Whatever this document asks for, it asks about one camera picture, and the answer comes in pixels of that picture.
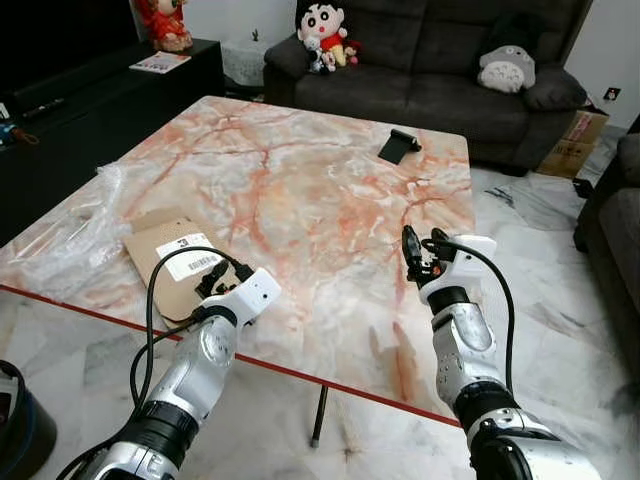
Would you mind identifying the brown cardboard with white label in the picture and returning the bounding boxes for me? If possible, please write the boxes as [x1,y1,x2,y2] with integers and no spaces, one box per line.
[123,208,251,321]

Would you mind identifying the black round rubbish bin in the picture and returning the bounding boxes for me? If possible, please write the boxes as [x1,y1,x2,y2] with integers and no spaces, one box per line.
[0,360,58,480]

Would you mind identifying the black phone stand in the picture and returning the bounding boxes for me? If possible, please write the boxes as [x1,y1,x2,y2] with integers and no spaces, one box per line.
[378,128,423,166]

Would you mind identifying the dark grey fabric sofa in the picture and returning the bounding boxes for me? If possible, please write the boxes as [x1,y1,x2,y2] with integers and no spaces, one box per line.
[263,0,591,176]

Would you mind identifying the clear crumpled plastic bag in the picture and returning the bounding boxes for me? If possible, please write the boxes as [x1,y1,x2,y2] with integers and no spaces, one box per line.
[0,160,136,301]

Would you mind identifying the black metal table leg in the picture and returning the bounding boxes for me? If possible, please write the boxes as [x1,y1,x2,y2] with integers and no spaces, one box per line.
[310,385,329,448]

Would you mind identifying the brown cardboard box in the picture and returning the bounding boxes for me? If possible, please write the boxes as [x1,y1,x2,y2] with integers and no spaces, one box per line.
[537,105,609,179]

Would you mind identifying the black TV cabinet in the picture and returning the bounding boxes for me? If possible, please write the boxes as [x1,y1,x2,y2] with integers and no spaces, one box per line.
[0,38,226,246]

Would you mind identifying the dark grey armchair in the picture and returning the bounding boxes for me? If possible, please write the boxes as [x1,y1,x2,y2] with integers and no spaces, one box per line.
[575,130,640,371]

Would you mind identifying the grey Totoro plush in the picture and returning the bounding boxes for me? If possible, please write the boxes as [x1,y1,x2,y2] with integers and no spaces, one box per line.
[478,42,538,94]

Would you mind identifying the small black white plush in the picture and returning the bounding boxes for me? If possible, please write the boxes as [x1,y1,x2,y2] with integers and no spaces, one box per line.
[308,42,336,74]

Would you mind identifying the white lace covered side table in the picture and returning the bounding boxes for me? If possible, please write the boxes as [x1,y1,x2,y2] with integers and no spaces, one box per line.
[220,35,276,89]

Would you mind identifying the white red booklet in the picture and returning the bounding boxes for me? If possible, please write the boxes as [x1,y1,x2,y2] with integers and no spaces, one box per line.
[130,52,191,75]

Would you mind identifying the black remote control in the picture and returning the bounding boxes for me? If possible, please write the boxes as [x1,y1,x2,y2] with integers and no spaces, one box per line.
[20,97,69,121]

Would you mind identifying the cartoon boy plush doll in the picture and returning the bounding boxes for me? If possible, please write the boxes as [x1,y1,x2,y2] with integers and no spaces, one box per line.
[295,0,351,73]

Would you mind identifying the red festive figurine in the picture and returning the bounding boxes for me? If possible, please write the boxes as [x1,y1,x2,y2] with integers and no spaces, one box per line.
[135,0,194,53]

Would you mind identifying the black television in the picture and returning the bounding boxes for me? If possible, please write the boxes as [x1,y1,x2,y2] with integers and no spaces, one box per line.
[0,0,141,101]

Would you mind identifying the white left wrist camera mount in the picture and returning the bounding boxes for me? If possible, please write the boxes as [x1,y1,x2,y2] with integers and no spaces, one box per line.
[205,267,284,327]

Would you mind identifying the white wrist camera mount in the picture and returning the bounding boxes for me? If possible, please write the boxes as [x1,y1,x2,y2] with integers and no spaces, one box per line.
[420,235,499,304]
[205,267,284,327]

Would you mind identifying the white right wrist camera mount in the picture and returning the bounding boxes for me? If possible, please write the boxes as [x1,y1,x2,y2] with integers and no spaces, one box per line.
[420,235,499,304]

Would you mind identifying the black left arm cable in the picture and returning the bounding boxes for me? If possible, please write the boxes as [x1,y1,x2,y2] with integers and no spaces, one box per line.
[130,247,253,411]

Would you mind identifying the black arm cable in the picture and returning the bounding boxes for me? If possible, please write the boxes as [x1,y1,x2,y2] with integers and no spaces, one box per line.
[432,238,517,393]
[130,247,253,411]

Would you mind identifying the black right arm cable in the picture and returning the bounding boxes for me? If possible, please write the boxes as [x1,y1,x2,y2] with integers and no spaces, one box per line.
[432,238,517,393]

